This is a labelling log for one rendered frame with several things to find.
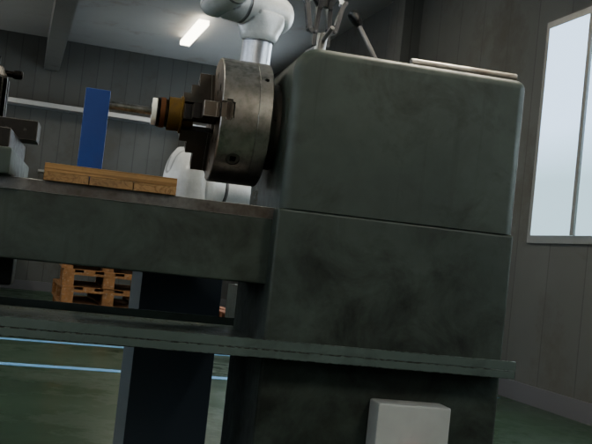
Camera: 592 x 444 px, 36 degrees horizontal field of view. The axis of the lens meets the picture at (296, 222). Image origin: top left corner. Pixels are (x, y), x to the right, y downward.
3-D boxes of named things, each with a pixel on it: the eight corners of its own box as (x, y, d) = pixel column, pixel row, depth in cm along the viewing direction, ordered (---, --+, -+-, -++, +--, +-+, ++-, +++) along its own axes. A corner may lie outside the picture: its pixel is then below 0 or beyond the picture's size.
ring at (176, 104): (193, 101, 237) (157, 96, 235) (196, 95, 228) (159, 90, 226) (188, 136, 236) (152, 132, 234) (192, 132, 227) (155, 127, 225)
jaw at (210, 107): (227, 109, 231) (234, 99, 219) (225, 129, 231) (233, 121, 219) (184, 103, 229) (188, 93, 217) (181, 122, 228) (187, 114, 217)
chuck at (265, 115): (244, 176, 254) (261, 62, 248) (261, 196, 223) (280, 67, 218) (232, 175, 253) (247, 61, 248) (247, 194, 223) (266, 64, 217)
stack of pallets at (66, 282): (154, 328, 844) (166, 227, 848) (55, 319, 818) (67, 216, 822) (136, 315, 969) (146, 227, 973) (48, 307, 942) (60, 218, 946)
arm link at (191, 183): (149, 210, 296) (157, 143, 297) (197, 217, 307) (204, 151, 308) (173, 210, 283) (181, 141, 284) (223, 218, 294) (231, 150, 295)
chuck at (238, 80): (232, 175, 253) (247, 61, 248) (247, 194, 223) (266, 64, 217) (199, 171, 251) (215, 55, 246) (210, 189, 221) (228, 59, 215)
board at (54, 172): (164, 202, 248) (166, 187, 248) (175, 196, 213) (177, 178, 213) (50, 188, 242) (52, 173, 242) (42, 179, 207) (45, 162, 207)
